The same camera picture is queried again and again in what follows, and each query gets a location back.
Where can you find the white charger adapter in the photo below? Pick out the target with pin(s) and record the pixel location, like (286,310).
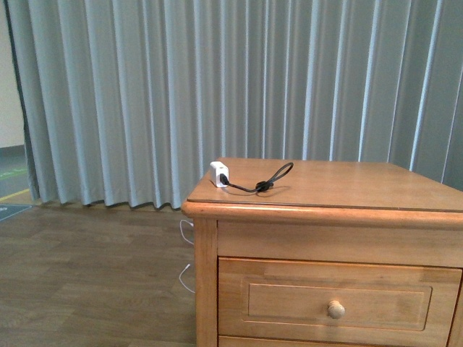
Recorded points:
(219,173)

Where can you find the wooden top drawer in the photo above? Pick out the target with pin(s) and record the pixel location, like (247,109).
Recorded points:
(335,302)

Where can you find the grey pleated curtain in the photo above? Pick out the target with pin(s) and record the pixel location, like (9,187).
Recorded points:
(129,101)

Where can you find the wooden nightstand cabinet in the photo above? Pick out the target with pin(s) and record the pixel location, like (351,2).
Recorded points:
(333,212)

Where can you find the grey floor sign mat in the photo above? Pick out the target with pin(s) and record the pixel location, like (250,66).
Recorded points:
(10,210)

